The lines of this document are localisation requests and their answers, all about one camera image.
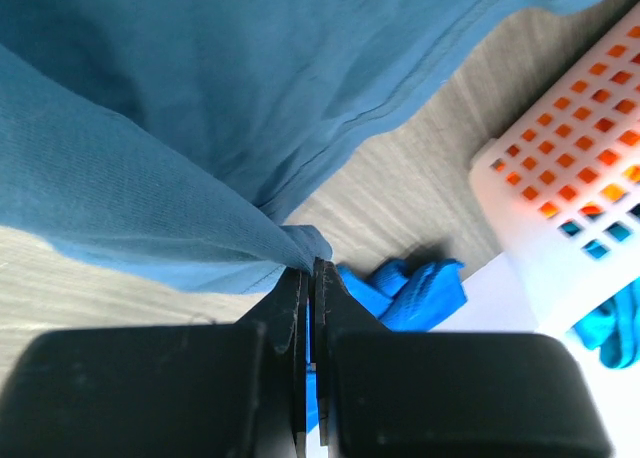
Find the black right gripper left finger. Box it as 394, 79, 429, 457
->
1, 270, 309, 457

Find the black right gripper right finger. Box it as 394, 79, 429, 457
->
312, 260, 612, 457

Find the dark teal blue t-shirt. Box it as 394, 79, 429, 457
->
0, 0, 626, 295

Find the bright blue folded shirt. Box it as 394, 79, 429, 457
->
304, 257, 468, 458

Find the turquoise shirt in basket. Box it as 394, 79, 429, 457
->
559, 202, 640, 370

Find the white right plastic basket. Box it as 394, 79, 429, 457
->
470, 9, 639, 335

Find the orange shirt in basket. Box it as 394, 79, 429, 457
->
491, 39, 639, 222

